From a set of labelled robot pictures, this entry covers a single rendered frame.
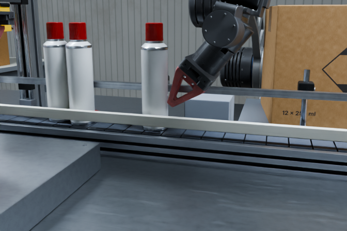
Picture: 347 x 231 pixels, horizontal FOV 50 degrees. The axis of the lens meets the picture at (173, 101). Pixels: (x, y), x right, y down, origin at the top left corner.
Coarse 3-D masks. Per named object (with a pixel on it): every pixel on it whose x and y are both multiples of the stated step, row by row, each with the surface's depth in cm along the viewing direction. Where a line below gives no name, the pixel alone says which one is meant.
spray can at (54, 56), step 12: (48, 24) 74; (60, 24) 74; (48, 36) 74; (60, 36) 75; (48, 48) 74; (60, 48) 74; (48, 60) 74; (60, 60) 75; (48, 72) 75; (60, 72) 75; (48, 84) 76; (60, 84) 76; (48, 96) 77; (60, 96) 76; (60, 120) 77
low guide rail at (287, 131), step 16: (0, 112) 78; (16, 112) 77; (32, 112) 76; (48, 112) 74; (64, 112) 74; (80, 112) 73; (96, 112) 72; (112, 112) 71; (192, 128) 67; (208, 128) 66; (224, 128) 65; (240, 128) 65; (256, 128) 64; (272, 128) 63; (288, 128) 62; (304, 128) 62; (320, 128) 61; (336, 128) 61
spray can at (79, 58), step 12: (72, 24) 71; (84, 24) 72; (72, 36) 72; (84, 36) 73; (72, 48) 71; (84, 48) 72; (72, 60) 72; (84, 60) 72; (72, 72) 73; (84, 72) 73; (72, 84) 73; (84, 84) 73; (72, 96) 74; (84, 96) 74; (72, 108) 75; (84, 108) 74; (72, 120) 75
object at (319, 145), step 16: (80, 128) 73; (96, 128) 73; (112, 128) 73; (128, 128) 73; (176, 128) 73; (256, 144) 65; (272, 144) 64; (288, 144) 66; (304, 144) 64; (320, 144) 64; (336, 144) 64
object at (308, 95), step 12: (36, 84) 82; (96, 84) 78; (108, 84) 78; (120, 84) 77; (132, 84) 76; (168, 84) 75; (264, 96) 70; (276, 96) 69; (288, 96) 68; (300, 96) 68; (312, 96) 67; (324, 96) 67; (336, 96) 66
